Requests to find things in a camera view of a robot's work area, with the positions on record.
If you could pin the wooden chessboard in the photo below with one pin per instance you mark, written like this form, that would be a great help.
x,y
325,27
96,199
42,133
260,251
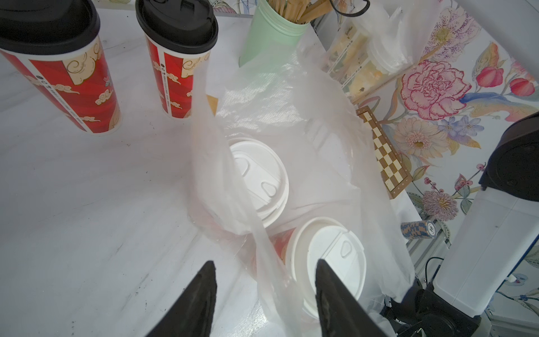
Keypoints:
x,y
395,175

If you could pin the clear plastic carrier bag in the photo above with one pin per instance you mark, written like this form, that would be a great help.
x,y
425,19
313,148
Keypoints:
x,y
373,45

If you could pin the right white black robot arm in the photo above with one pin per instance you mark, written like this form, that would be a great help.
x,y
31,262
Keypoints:
x,y
465,122

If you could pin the red cup black lid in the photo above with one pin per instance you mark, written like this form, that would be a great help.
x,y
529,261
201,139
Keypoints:
x,y
180,36
56,46

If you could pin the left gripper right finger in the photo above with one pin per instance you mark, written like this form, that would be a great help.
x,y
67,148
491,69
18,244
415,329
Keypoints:
x,y
339,313

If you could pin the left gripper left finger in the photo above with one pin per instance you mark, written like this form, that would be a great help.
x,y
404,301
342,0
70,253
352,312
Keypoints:
x,y
192,313

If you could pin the green straw holder cup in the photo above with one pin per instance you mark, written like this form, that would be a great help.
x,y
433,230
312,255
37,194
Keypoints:
x,y
269,28

